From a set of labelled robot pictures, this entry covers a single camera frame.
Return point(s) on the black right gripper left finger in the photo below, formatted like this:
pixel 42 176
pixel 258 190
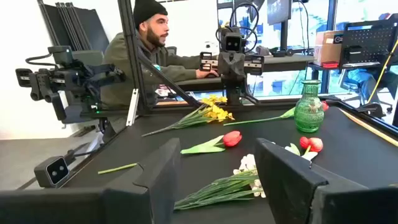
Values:
pixel 155 186

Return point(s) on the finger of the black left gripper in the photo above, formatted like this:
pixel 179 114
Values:
pixel 238 71
pixel 226 70

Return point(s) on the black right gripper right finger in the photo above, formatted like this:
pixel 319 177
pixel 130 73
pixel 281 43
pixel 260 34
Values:
pixel 289 186

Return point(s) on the yellow artificial flower bunch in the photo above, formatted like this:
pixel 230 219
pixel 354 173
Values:
pixel 219 114

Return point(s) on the red artificial tulip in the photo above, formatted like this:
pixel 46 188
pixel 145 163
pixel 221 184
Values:
pixel 316 144
pixel 303 142
pixel 231 138
pixel 287 114

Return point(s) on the white artificial flower bunch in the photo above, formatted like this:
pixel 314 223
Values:
pixel 217 189

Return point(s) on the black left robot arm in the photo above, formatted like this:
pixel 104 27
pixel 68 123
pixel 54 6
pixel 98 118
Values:
pixel 234 93

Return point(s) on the green glass vase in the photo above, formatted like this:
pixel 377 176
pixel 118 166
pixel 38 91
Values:
pixel 308 112

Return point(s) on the person's hand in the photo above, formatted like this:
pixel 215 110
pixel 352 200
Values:
pixel 206 73

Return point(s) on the grey desk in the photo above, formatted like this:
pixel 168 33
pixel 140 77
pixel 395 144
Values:
pixel 289 62
pixel 199 83

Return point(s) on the black table mat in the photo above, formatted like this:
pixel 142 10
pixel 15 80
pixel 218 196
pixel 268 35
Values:
pixel 342 149

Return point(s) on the black monitor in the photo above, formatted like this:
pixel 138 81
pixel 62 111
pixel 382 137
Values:
pixel 278 11

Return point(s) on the person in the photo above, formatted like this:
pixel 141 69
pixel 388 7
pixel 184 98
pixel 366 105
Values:
pixel 124 62

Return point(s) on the cardboard box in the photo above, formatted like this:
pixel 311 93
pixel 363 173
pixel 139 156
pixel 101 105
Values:
pixel 326 49

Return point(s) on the small red case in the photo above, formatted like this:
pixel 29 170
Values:
pixel 330 64

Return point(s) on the black folded panels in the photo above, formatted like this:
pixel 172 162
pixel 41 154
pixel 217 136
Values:
pixel 90 28

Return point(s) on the black pegboard panel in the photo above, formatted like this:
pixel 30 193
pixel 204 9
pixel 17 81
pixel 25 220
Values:
pixel 370 40

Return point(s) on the thin yellow pole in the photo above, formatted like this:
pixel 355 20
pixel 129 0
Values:
pixel 383 71

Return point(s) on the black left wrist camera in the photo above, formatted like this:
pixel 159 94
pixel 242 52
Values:
pixel 233 43

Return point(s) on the silver metal bracket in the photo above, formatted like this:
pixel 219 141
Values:
pixel 132 107

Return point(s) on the black table-level camera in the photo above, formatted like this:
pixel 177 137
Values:
pixel 51 171

